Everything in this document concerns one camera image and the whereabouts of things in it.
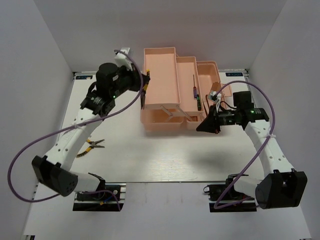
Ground black green screwdriver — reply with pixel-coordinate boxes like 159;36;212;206
196;94;202;111

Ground yellow side cutter pliers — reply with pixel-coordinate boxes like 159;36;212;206
76;139;105;158

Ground blue table label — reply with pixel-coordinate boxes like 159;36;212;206
225;72;243;77
75;75;93;80

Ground yellow needle-nose pliers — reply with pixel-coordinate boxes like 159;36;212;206
140;69;150;110

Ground long brown hex key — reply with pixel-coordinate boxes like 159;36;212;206
205;94;211;115

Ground pink plastic toolbox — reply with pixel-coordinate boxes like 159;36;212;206
140;47;224;132

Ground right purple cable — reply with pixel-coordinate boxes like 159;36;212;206
213;80;276;210

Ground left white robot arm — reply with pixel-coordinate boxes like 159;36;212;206
31;63;150;200

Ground right blue table label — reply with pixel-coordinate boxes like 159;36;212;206
225;72;243;77

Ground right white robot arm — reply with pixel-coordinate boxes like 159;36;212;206
196;91;308;210

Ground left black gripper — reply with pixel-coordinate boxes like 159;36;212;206
110;62;150;99

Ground left blue table label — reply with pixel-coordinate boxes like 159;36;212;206
75;75;93;80

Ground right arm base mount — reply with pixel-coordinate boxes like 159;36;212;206
202;183;258;214

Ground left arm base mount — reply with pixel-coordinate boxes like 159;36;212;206
72;183;127;212

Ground blue handled screwdriver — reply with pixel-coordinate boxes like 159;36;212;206
192;74;198;99

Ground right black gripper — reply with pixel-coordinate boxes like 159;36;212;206
196;104;240;134

